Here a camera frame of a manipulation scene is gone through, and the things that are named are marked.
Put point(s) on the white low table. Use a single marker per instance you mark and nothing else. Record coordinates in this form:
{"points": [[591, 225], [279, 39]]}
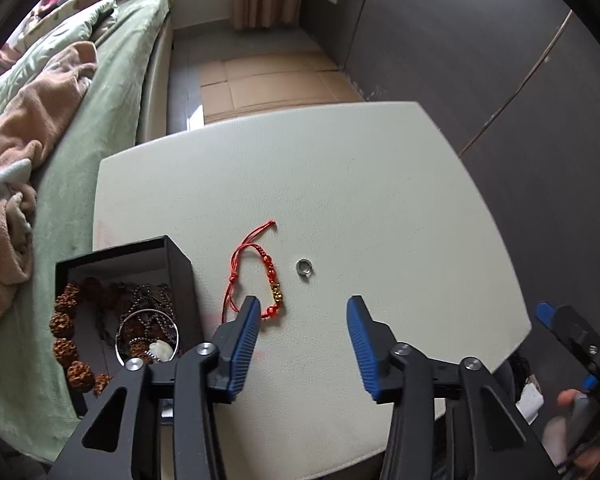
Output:
{"points": [[355, 185]]}

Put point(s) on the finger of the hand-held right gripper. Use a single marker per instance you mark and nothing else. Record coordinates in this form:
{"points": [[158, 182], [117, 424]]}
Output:
{"points": [[575, 327]]}

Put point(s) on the person's right hand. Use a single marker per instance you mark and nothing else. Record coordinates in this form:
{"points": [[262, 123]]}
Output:
{"points": [[555, 440]]}

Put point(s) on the green floral duvet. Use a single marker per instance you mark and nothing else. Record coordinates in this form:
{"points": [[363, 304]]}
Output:
{"points": [[40, 45]]}

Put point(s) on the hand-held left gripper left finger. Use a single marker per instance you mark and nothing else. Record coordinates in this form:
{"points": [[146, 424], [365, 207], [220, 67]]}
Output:
{"points": [[242, 347]]}

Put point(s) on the cardboard floor sheets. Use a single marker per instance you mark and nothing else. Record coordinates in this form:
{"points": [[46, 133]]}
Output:
{"points": [[280, 85]]}

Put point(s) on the dark grey wardrobe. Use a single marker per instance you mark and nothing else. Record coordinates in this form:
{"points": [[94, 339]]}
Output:
{"points": [[430, 35]]}

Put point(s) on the black jewelry box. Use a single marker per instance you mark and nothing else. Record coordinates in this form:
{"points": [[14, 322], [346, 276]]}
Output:
{"points": [[180, 270]]}

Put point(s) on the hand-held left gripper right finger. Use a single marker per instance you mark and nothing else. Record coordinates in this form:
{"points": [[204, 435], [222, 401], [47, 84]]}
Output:
{"points": [[364, 355]]}

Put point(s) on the pink fleece blanket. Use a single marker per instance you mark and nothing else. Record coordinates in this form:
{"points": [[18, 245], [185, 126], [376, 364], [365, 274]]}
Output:
{"points": [[30, 110]]}

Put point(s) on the white pendant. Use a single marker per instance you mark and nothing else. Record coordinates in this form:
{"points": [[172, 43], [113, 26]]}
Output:
{"points": [[160, 351]]}

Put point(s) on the pink cloth pile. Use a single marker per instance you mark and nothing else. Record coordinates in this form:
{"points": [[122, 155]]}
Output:
{"points": [[55, 0]]}

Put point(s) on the silver bangle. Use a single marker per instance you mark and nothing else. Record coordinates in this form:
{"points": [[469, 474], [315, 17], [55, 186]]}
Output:
{"points": [[150, 310]]}

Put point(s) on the bed with green sheet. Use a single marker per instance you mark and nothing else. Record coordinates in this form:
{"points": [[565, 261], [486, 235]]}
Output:
{"points": [[80, 160]]}

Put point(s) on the white crumpled paper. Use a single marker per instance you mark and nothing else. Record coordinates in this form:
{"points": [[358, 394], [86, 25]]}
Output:
{"points": [[530, 402]]}

